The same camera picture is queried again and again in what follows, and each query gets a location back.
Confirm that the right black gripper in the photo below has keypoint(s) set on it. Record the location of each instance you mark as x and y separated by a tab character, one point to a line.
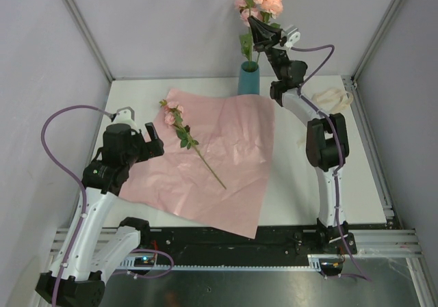
264	36

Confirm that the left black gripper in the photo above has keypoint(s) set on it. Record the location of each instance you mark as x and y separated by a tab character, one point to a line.
151	149

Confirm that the single pink flower stem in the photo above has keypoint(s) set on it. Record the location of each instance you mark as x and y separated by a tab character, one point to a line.
174	119

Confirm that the pink flower bouquet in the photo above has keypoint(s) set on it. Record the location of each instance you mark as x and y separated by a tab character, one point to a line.
264	10

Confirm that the purple wrapping paper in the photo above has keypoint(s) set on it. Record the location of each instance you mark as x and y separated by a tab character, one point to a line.
236	137

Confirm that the beige ribbon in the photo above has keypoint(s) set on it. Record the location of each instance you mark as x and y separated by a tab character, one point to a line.
333	100

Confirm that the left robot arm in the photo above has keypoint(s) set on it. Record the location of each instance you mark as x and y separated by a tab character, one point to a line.
78	274

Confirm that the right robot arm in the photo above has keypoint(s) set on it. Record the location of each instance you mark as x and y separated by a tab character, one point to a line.
326	142

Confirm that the teal conical vase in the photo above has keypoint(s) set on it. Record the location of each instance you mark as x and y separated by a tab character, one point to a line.
249	78

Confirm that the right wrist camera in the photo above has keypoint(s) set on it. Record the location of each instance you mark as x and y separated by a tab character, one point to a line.
289	36

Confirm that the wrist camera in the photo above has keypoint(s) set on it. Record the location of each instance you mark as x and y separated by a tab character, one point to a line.
289	36
125	115

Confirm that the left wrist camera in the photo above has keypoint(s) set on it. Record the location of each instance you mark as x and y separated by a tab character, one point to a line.
125	115

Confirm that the right aluminium table rail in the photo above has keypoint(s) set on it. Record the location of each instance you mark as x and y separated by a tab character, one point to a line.
370	147

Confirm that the white cable duct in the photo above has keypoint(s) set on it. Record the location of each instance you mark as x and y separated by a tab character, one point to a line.
314	264

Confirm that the right aluminium frame post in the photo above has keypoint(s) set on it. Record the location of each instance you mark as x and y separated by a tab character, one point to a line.
383	27

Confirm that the aluminium frame post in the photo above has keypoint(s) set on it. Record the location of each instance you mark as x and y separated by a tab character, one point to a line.
86	34
383	27

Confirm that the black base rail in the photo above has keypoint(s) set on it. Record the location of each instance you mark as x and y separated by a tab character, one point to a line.
272	245

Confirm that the left aluminium frame post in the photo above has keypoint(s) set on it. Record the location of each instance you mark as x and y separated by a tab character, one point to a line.
86	34

